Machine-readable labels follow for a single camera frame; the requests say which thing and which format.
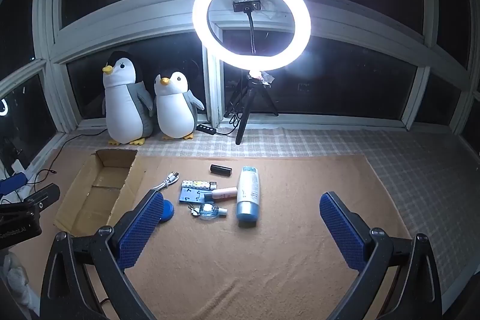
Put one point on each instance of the black inline cable remote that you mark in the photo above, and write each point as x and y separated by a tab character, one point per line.
206	129

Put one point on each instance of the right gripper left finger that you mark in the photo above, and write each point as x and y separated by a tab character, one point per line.
67	291

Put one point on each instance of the white blue lotion bottle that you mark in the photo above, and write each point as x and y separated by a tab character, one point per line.
248	196

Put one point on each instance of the patterned lighter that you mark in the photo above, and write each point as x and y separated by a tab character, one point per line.
199	185

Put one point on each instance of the pink cosmetic tube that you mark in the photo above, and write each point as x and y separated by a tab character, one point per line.
221	193

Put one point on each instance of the blue sanitizer bottle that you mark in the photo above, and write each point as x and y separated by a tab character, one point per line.
211	211

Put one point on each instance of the blue round tin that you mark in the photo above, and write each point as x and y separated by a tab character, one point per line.
167	211

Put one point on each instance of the small plush penguin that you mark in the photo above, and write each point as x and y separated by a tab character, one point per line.
176	106

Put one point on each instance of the large plush penguin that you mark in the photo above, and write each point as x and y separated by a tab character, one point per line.
127	105

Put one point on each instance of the checkered cloth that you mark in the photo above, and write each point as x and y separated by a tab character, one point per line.
432	178

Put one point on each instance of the black cylinder case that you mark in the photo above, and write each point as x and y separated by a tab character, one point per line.
221	170

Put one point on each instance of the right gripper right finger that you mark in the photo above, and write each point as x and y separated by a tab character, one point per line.
415	292

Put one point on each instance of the blue phone stand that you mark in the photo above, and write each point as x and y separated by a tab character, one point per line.
192	195

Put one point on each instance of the cardboard box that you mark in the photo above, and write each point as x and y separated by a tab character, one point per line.
104	189

